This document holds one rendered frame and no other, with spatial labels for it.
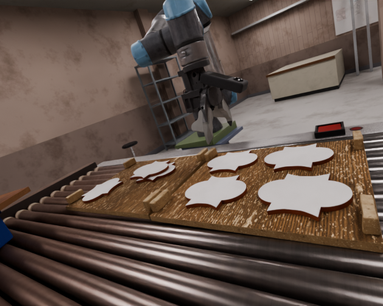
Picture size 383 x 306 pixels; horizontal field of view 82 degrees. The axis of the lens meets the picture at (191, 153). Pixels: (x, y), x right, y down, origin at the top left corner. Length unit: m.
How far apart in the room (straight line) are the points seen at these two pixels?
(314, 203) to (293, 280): 0.13
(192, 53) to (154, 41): 0.17
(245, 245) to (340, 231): 0.14
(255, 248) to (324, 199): 0.14
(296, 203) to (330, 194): 0.05
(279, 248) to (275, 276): 0.05
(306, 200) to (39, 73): 4.11
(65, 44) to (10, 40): 0.75
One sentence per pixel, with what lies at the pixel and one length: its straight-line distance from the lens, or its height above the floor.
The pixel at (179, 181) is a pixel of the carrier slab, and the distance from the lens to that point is 0.64.
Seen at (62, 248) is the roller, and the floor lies 0.92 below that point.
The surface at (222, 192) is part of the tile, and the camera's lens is 0.49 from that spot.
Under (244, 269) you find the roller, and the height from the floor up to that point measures 0.92.
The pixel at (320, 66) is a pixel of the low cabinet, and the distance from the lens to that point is 6.42.
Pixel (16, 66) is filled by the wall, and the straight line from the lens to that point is 4.21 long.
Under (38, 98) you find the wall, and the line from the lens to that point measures 4.14.
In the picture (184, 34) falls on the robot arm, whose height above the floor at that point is 1.29.
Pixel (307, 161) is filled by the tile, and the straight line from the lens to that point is 0.55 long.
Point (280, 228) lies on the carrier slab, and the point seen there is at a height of 0.94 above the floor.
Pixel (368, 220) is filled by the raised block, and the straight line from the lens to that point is 0.36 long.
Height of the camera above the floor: 1.18
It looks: 16 degrees down
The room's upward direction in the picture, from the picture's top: 19 degrees counter-clockwise
